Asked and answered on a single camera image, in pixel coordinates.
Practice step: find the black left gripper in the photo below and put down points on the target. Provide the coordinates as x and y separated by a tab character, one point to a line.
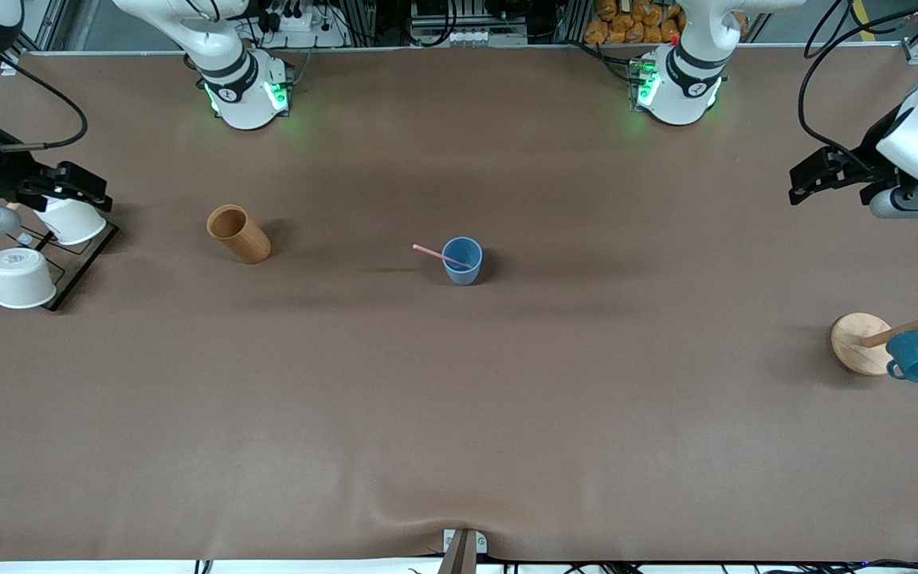
863	165

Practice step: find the pink chopstick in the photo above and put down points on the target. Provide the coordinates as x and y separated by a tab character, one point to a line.
431	252

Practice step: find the light blue plastic cup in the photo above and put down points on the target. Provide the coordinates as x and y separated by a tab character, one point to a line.
463	273

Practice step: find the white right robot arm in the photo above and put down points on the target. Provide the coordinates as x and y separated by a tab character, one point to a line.
237	97

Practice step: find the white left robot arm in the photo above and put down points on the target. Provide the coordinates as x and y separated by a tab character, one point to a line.
678	92

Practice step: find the tilted white cup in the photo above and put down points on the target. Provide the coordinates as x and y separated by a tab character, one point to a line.
76	223

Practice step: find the upside-down white cup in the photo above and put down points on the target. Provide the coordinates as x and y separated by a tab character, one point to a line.
21	279

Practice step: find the brown wooden cup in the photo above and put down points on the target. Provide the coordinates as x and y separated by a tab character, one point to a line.
245	239

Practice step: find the wooden mug tree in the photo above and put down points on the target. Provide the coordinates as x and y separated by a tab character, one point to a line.
857	343

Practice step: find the pile of orange bread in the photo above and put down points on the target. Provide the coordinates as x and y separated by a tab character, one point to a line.
634	22

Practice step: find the white power strip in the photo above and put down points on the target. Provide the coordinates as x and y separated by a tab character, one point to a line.
304	22

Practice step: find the metal table edge bracket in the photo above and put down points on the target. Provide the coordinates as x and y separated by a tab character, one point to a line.
463	550

